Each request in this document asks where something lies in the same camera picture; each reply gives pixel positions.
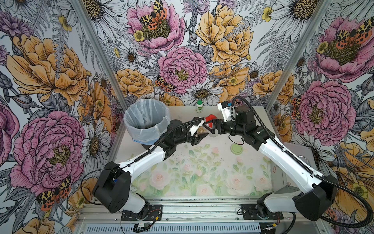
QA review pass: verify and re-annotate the red-lid peanut jar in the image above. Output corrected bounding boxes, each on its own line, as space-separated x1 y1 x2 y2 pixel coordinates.
197 115 218 137

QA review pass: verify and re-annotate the black trash bin with liner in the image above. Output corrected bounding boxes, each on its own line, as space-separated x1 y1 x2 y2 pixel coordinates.
123 99 171 147

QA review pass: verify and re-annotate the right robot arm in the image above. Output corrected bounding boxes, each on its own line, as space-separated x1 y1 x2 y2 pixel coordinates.
204 102 337 221

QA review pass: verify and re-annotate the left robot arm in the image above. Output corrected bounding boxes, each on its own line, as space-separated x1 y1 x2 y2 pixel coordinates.
92 117 208 219

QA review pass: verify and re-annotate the small green-cap white bottle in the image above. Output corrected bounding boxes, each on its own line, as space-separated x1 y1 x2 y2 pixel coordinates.
196 100 203 113

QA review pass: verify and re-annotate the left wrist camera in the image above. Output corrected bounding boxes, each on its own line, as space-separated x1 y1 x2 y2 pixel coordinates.
189 127 198 136

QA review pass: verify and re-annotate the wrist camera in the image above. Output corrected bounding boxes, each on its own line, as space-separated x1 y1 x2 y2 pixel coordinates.
217 101 236 122
189 127 198 136

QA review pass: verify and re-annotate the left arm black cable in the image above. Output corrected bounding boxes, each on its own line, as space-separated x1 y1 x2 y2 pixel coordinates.
80 116 206 206

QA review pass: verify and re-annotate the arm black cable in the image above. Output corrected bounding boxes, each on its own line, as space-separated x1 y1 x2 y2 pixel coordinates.
227 96 374 234
80 116 206 206

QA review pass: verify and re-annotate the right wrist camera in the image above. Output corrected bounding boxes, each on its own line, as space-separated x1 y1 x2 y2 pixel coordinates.
217 101 236 122

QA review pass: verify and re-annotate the aluminium front rail frame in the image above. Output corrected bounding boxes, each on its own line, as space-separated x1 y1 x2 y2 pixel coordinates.
74 197 331 234

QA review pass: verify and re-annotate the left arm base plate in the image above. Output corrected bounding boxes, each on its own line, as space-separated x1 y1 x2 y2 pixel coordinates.
121 204 163 222

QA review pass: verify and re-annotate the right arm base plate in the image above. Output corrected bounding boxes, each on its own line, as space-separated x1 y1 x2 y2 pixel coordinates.
241 203 283 220

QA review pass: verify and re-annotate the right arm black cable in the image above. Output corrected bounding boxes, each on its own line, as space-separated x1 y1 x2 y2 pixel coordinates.
227 96 374 234

